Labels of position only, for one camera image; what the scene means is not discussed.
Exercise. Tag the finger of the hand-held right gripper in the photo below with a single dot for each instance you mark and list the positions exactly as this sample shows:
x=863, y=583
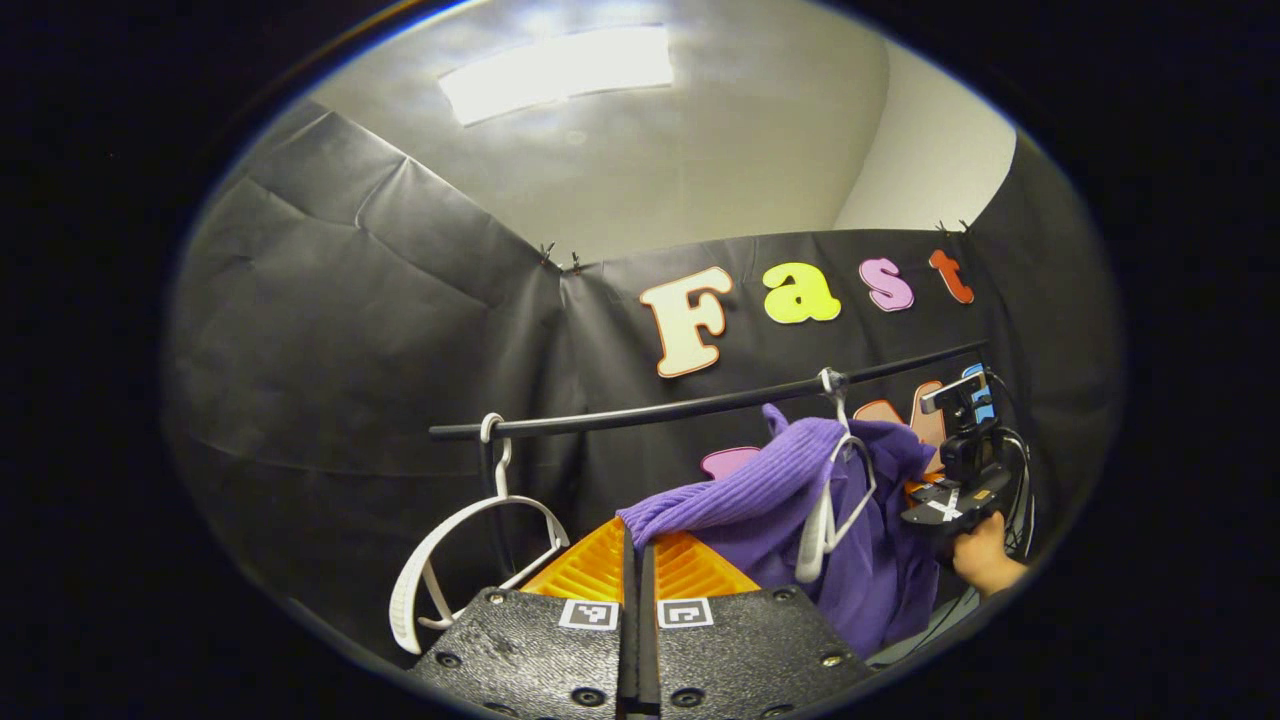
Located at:
x=925, y=487

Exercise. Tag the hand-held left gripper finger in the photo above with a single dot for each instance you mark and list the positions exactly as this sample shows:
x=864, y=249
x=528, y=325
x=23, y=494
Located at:
x=628, y=640
x=649, y=640

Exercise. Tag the empty white clothes hanger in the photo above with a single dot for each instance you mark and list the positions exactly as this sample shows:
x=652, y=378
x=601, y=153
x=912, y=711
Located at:
x=401, y=605

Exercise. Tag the ceiling light panel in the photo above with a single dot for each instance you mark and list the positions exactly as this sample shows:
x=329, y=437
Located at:
x=560, y=72

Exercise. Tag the white hanger holding shirt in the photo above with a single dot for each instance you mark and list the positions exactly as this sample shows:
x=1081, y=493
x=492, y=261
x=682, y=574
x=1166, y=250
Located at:
x=815, y=545

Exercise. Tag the black clothes rail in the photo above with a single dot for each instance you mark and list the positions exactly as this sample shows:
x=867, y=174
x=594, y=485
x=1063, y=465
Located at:
x=650, y=411

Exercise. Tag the black backdrop cloth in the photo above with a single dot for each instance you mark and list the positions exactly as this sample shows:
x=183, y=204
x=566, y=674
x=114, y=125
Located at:
x=330, y=350

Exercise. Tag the purple ribbed shirt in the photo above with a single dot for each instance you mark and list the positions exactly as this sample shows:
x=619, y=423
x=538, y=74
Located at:
x=750, y=495

